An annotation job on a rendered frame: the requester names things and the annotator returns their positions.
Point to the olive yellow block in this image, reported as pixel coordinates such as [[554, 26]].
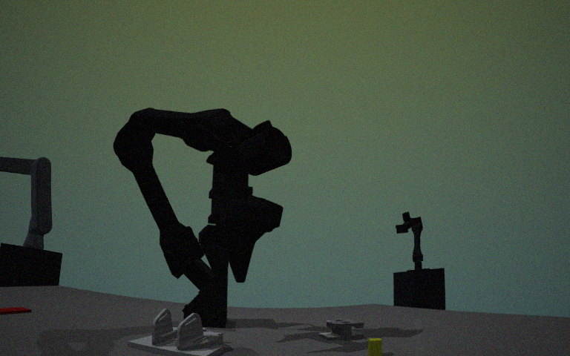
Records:
[[374, 347]]

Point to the red rectangular block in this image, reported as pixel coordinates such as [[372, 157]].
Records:
[[14, 310]]

